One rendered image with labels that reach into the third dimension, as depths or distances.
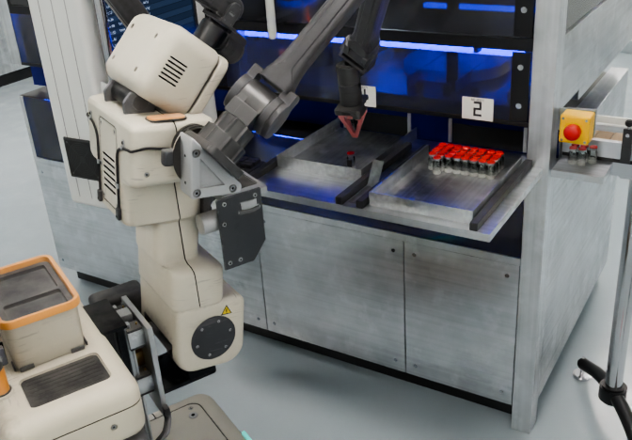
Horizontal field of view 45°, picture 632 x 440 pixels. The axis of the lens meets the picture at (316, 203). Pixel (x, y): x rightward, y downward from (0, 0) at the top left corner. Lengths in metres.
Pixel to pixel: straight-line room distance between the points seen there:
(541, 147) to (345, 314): 0.91
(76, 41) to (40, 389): 0.90
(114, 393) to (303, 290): 1.26
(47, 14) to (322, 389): 1.47
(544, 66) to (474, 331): 0.84
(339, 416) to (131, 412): 1.18
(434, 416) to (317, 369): 0.46
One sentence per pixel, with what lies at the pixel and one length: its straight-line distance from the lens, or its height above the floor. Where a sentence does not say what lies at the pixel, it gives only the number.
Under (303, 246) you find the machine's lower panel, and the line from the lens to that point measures 2.51.
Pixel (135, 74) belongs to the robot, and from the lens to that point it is 1.45.
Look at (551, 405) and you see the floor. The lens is 2.63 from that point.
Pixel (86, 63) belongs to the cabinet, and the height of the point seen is 1.21.
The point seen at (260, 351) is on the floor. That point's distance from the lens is 2.86.
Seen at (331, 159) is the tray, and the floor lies 0.88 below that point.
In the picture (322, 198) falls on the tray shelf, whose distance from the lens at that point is 1.88.
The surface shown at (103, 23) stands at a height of 1.31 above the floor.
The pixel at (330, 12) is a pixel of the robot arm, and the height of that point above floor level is 1.39.
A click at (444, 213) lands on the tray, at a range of 1.75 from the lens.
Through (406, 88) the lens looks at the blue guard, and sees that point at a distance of 2.11.
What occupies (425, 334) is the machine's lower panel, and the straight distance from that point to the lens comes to 2.44.
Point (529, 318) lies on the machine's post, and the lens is 2.26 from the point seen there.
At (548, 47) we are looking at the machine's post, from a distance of 1.95.
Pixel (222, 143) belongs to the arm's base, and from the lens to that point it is 1.34.
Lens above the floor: 1.67
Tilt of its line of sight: 25 degrees down
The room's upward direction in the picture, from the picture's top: 4 degrees counter-clockwise
